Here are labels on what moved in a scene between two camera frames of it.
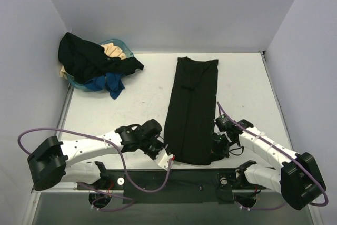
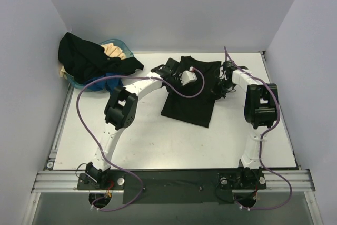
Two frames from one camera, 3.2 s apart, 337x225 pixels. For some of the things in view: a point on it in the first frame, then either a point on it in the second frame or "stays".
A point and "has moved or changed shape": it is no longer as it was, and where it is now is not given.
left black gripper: [154, 152] -> [174, 76]
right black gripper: [217, 144] -> [221, 85]
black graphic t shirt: [191, 113] has moved or changed shape
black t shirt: [82, 60] stays
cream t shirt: [111, 50] stays
